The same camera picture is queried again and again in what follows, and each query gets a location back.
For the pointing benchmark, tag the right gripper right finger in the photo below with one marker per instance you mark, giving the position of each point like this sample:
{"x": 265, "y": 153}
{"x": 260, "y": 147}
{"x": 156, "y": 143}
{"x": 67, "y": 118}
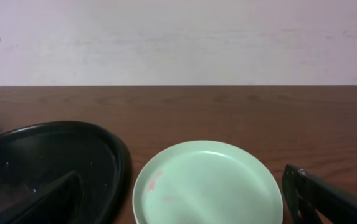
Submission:
{"x": 307, "y": 196}

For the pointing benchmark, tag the round black serving tray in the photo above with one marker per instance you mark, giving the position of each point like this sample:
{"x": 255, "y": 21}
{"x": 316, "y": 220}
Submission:
{"x": 34, "y": 156}

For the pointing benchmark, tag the pale green plate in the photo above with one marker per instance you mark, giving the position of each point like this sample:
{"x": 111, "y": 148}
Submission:
{"x": 206, "y": 182}

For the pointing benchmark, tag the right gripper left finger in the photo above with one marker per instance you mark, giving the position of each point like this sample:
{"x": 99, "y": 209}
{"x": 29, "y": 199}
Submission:
{"x": 58, "y": 202}

